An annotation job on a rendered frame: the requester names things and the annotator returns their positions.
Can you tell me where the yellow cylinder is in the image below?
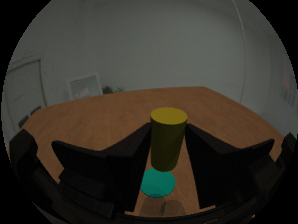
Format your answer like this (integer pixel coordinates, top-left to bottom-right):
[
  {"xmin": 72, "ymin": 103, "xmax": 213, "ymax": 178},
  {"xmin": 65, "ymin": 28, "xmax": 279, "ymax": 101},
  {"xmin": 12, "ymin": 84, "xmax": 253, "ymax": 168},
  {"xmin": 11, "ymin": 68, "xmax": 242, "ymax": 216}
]
[{"xmin": 150, "ymin": 108, "xmax": 188, "ymax": 172}]

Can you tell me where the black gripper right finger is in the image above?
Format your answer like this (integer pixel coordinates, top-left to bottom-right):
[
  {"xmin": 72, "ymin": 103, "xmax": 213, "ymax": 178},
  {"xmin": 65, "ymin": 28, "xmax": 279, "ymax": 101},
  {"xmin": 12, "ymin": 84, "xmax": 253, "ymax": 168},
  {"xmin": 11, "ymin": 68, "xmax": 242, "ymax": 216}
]
[{"xmin": 184, "ymin": 124, "xmax": 275, "ymax": 209}]

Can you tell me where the teal flat circle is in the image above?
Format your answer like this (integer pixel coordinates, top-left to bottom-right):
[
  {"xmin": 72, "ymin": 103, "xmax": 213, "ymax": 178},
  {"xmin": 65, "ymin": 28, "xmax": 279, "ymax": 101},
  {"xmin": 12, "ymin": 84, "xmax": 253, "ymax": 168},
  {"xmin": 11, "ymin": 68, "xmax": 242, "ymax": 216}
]
[{"xmin": 141, "ymin": 168, "xmax": 176, "ymax": 197}]

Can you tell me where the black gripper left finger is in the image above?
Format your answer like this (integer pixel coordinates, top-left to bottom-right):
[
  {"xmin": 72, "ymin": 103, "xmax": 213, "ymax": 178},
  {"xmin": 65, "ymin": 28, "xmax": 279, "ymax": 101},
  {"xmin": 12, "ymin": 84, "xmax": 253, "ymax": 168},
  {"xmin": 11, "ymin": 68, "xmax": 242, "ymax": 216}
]
[{"xmin": 52, "ymin": 121, "xmax": 152, "ymax": 212}]

